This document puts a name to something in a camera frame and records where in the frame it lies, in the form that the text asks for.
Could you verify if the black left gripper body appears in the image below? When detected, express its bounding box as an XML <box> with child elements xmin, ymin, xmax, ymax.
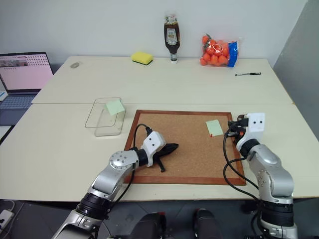
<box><xmin>153</xmin><ymin>144</ymin><xmax>168</xmax><ymax>164</ymax></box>

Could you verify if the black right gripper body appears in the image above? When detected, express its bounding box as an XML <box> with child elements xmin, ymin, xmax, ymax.
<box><xmin>231</xmin><ymin>114</ymin><xmax>250</xmax><ymax>144</ymax></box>

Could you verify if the green sticky note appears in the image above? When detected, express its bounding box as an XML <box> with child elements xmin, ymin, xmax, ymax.
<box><xmin>104</xmin><ymin>99</ymin><xmax>126</xmax><ymax>116</ymax></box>
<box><xmin>205</xmin><ymin>119</ymin><xmax>224</xmax><ymax>137</ymax></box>

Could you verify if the clear plastic box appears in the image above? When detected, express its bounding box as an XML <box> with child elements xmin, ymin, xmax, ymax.
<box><xmin>85</xmin><ymin>97</ymin><xmax>126</xmax><ymax>137</ymax></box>

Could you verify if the wood framed cork board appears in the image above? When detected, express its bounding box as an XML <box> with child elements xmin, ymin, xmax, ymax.
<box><xmin>124</xmin><ymin>110</ymin><xmax>247</xmax><ymax>186</ymax></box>

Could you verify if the bag of oranges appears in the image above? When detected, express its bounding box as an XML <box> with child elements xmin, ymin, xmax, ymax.
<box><xmin>199</xmin><ymin>33</ymin><xmax>239</xmax><ymax>68</ymax></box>

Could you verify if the dark rounded shape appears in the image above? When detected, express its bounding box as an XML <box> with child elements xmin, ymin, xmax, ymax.
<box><xmin>193</xmin><ymin>208</ymin><xmax>223</xmax><ymax>239</ymax></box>

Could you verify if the yellow sponge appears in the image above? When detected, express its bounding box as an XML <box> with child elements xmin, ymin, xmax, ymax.
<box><xmin>131</xmin><ymin>51</ymin><xmax>154</xmax><ymax>66</ymax></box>

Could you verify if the brown sauce bottle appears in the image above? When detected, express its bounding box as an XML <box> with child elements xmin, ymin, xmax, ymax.
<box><xmin>163</xmin><ymin>14</ymin><xmax>180</xmax><ymax>63</ymax></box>

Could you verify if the open laptop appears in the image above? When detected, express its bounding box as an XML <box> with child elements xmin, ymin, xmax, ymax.
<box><xmin>0</xmin><ymin>51</ymin><xmax>54</xmax><ymax>125</ymax></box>

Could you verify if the white power strip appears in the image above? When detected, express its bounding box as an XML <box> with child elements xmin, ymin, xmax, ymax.
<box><xmin>0</xmin><ymin>209</ymin><xmax>13</xmax><ymax>230</ymax></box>

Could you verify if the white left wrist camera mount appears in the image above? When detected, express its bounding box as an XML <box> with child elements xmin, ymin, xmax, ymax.
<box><xmin>142</xmin><ymin>131</ymin><xmax>166</xmax><ymax>168</ymax></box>

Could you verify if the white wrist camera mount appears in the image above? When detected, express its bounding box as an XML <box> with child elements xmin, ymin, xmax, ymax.
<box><xmin>142</xmin><ymin>131</ymin><xmax>166</xmax><ymax>168</ymax></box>
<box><xmin>236</xmin><ymin>113</ymin><xmax>266</xmax><ymax>151</ymax></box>

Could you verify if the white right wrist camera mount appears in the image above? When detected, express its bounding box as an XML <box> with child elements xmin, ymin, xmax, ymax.
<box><xmin>236</xmin><ymin>113</ymin><xmax>266</xmax><ymax>151</ymax></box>

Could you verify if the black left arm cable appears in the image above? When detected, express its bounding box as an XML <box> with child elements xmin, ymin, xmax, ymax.
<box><xmin>109</xmin><ymin>123</ymin><xmax>153</xmax><ymax>204</ymax></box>

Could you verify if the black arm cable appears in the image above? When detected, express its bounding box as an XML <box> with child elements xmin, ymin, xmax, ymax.
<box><xmin>222</xmin><ymin>129</ymin><xmax>261</xmax><ymax>200</ymax></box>
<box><xmin>109</xmin><ymin>123</ymin><xmax>153</xmax><ymax>204</ymax></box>

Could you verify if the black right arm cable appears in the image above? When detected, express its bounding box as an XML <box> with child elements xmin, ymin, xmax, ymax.
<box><xmin>222</xmin><ymin>129</ymin><xmax>261</xmax><ymax>200</ymax></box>

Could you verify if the white power cable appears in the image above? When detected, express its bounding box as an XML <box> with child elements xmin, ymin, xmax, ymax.
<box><xmin>0</xmin><ymin>199</ymin><xmax>16</xmax><ymax>212</ymax></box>

